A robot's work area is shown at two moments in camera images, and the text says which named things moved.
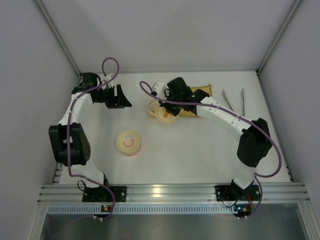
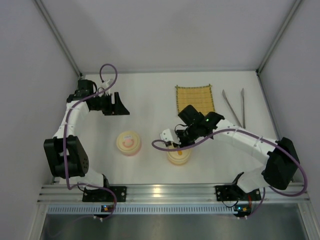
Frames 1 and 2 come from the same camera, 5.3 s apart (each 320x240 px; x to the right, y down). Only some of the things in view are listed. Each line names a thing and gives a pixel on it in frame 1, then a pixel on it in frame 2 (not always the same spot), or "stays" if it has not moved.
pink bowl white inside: (131, 153) stays
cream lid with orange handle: (164, 116) to (178, 155)
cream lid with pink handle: (128, 141) stays
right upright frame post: (296, 4) stays
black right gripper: (169, 108) to (183, 139)
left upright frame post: (50, 21) stays
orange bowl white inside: (152, 107) to (178, 162)
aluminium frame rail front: (273, 193) stays
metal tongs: (242, 91) stays
